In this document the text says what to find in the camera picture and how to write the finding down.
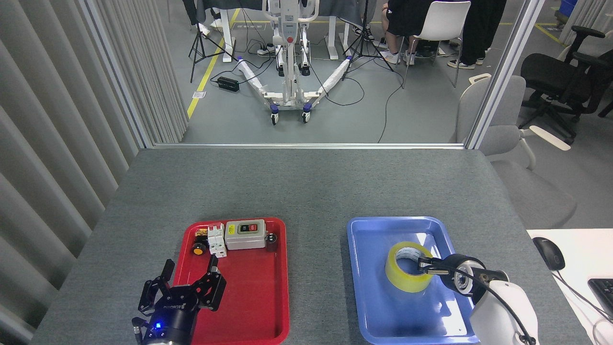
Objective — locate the silver frame rail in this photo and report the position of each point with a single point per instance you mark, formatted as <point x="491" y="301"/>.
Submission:
<point x="306" y="145"/>

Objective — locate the standing person in black trousers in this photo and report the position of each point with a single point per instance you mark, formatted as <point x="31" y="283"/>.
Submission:
<point x="479" y="28"/>

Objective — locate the small yellow black component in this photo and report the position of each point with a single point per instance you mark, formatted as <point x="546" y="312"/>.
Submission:
<point x="200" y="233"/>

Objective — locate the white-legged table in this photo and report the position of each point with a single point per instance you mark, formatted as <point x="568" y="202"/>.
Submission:
<point x="227" y="43"/>

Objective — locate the white power strip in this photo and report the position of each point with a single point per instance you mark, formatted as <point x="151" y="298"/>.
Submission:
<point x="265" y="50"/>

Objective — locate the grey office chair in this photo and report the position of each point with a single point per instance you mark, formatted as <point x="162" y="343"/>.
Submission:
<point x="498" y="139"/>

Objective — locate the white desk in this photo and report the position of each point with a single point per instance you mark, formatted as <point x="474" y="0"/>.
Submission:
<point x="586" y="254"/>

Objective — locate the white circuit breaker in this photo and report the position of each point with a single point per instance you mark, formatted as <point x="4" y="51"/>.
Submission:
<point x="217" y="244"/>

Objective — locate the black tripod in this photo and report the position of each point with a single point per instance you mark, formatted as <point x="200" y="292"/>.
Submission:
<point x="365" y="40"/>
<point x="197" y="48"/>

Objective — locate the white plastic chair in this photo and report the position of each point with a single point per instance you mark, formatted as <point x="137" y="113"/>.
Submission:
<point x="445" y="21"/>

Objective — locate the black office chair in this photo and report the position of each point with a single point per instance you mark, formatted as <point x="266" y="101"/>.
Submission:
<point x="550" y="79"/>

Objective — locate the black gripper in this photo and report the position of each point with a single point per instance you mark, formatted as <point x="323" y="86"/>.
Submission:
<point x="455" y="264"/>
<point x="172" y="326"/>

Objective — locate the yellow tape roll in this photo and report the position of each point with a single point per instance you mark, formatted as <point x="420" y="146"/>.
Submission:
<point x="397" y="278"/>

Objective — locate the blue plastic tray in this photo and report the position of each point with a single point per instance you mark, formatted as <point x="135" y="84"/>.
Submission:
<point x="383" y="316"/>

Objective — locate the grey push button switch box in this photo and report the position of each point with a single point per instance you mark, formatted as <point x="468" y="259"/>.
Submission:
<point x="244" y="239"/>

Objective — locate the black power adapter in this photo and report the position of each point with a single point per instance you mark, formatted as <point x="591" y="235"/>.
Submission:
<point x="228" y="84"/>

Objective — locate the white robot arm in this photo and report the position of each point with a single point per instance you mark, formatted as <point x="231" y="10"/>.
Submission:
<point x="498" y="316"/>

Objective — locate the black knob switch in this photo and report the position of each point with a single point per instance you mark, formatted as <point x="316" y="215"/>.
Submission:
<point x="271" y="242"/>

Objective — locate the orange push button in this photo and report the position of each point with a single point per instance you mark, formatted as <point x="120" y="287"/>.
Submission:
<point x="198" y="249"/>

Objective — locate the standing person with white shoes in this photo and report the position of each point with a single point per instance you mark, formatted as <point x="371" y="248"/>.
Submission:
<point x="191" y="12"/>

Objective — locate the white stand on wheels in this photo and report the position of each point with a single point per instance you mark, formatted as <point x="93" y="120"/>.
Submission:
<point x="289" y="57"/>

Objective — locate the blue bin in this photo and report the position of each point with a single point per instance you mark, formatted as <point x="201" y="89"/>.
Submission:
<point x="568" y="7"/>

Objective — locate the red plastic tray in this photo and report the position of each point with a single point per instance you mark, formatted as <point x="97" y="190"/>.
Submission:
<point x="254" y="287"/>

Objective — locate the black keyboard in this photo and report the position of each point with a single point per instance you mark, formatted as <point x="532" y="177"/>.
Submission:
<point x="604" y="294"/>

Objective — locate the black computer mouse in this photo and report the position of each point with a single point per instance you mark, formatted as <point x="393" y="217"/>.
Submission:
<point x="549" y="253"/>

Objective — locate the seated person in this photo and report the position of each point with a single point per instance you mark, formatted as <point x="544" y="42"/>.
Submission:
<point x="407" y="19"/>

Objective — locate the silver frame post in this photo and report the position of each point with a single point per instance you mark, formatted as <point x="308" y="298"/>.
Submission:
<point x="503" y="76"/>

